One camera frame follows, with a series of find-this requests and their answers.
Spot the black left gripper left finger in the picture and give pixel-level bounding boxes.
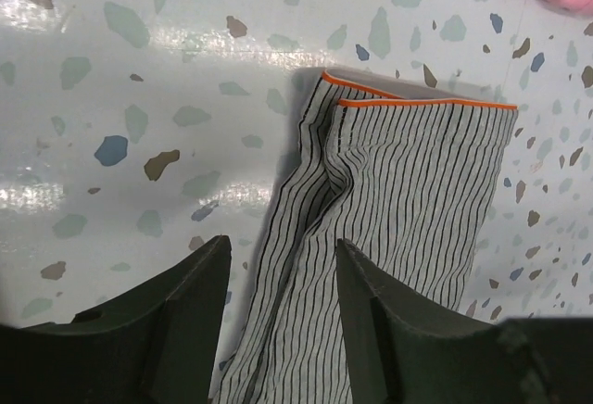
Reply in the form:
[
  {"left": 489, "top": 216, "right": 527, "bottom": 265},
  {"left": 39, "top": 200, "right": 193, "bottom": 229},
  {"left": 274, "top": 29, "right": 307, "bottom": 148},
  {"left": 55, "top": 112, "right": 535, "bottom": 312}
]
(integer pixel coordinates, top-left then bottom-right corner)
[{"left": 1, "top": 235, "right": 232, "bottom": 403}]

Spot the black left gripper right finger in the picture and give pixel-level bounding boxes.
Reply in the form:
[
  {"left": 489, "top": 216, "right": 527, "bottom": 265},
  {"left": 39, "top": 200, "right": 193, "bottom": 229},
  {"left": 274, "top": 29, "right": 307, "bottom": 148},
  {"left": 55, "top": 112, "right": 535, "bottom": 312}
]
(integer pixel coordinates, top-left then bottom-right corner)
[{"left": 335, "top": 240, "right": 592, "bottom": 403}]

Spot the grey striped underwear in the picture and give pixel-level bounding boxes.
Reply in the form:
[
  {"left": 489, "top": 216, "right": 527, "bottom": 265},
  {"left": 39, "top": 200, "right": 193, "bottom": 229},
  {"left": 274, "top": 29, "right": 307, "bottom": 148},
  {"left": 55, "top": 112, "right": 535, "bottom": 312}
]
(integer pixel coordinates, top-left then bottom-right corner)
[{"left": 214, "top": 68, "right": 518, "bottom": 403}]

